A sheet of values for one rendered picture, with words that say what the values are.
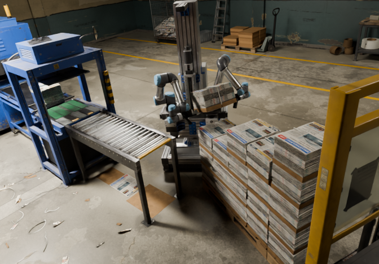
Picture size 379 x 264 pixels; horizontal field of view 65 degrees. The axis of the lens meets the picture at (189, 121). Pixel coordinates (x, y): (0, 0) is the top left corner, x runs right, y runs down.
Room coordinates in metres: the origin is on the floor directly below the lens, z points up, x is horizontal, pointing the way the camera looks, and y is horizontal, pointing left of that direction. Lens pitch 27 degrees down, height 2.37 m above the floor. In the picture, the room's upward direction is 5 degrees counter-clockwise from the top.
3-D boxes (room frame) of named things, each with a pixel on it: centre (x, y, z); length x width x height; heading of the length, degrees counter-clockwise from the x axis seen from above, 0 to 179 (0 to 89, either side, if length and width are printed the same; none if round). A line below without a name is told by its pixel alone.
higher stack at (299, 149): (1.70, -0.80, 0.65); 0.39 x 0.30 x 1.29; 115
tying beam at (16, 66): (3.66, 1.58, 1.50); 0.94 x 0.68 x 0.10; 137
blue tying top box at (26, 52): (3.66, 1.58, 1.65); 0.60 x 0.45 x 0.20; 137
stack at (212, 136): (2.36, -0.49, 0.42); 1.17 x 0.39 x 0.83; 25
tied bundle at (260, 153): (1.98, -0.67, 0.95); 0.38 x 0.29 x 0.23; 113
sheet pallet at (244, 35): (9.14, -1.91, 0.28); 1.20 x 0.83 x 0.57; 47
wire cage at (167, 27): (10.91, 0.28, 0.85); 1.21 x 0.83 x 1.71; 47
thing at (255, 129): (2.23, -0.53, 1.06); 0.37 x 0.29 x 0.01; 115
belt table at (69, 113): (3.66, 1.58, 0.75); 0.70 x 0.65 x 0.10; 47
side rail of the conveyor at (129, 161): (2.78, 1.01, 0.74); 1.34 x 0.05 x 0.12; 47
